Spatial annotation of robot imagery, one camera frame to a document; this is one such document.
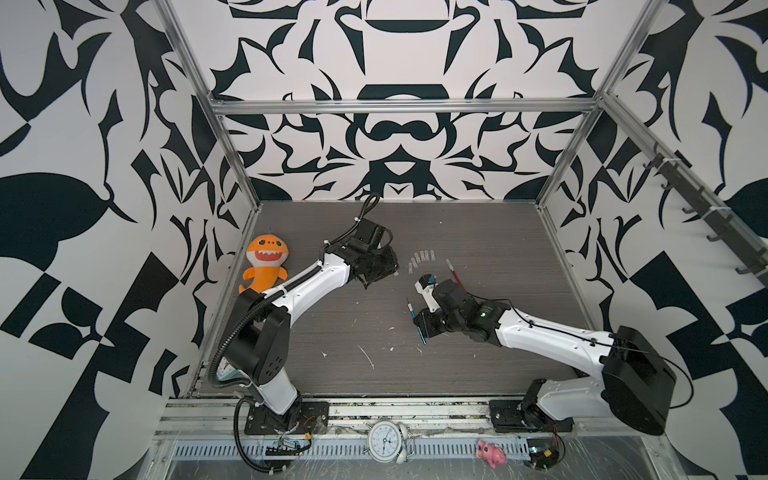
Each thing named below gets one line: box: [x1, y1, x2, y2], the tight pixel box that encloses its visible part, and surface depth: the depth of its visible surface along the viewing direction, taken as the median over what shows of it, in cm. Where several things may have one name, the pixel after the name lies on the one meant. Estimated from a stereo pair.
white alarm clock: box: [368, 420, 407, 464], surface depth 69 cm
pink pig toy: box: [476, 440, 507, 469], surface depth 70 cm
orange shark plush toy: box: [239, 234, 289, 294], surface depth 98 cm
